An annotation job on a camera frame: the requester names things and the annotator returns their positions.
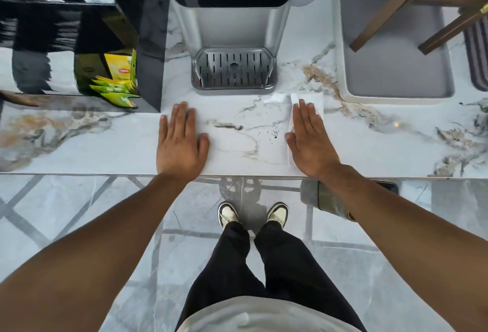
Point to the person's shoe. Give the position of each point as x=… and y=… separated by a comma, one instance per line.
x=277, y=214
x=228, y=214

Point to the grey shirt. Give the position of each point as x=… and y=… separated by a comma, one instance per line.
x=267, y=316

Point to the person's left forearm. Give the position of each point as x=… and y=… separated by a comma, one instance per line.
x=95, y=259

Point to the person's left shoe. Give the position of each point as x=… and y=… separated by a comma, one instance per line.
x=228, y=214

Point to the person's right hand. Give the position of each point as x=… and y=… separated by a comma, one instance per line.
x=312, y=145

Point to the person's right forearm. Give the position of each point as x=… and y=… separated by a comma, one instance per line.
x=411, y=251

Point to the black trousers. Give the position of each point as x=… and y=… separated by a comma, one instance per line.
x=221, y=267

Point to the person's left hand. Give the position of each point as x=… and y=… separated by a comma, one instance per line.
x=181, y=145

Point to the person's right shoe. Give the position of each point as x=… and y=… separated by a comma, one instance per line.
x=277, y=214

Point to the black lined trash bin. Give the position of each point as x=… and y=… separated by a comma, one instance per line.
x=331, y=202

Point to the grey slotted drip tray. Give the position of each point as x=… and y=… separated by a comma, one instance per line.
x=233, y=86

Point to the grey water dispenser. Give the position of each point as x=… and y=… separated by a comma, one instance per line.
x=228, y=27

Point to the brown wooden stand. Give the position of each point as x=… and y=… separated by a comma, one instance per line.
x=381, y=11

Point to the grey white tray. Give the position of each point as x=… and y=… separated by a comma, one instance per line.
x=389, y=72

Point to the yellow green tea packets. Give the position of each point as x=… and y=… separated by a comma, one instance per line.
x=114, y=88

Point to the glossy black organizer box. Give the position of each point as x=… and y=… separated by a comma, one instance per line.
x=152, y=57

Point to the white tissue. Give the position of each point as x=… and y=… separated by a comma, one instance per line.
x=310, y=97

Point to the white marble countertop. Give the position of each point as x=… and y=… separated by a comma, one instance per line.
x=114, y=145

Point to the red popcorn machine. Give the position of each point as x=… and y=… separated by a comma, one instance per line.
x=478, y=57

